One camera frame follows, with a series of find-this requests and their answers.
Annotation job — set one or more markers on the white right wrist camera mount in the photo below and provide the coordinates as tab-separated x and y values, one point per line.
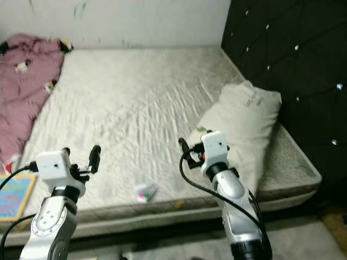
214	149

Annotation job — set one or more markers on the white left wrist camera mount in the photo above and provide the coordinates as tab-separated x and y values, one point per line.
54	165

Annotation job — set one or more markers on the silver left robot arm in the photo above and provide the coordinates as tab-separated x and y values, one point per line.
51	227

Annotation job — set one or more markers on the grey dotted bed base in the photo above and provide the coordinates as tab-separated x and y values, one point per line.
130	223

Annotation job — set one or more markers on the colourful children's book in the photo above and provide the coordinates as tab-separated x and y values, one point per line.
13	197

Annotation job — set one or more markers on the mauve cartoon print blanket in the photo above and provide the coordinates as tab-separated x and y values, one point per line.
21	92

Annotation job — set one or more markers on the white pillow with green print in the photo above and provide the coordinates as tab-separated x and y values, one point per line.
241	116

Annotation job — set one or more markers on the grey quilted mattress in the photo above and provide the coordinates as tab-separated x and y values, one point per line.
130	108

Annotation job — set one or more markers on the black tufted headboard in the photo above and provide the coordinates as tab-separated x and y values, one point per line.
293	70

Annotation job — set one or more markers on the brown floor rug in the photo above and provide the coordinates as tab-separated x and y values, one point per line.
335	223

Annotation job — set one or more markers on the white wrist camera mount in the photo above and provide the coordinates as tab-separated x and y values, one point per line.
54	165
214	149

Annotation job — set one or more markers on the white plastic wrapper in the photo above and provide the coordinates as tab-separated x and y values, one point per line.
145	192

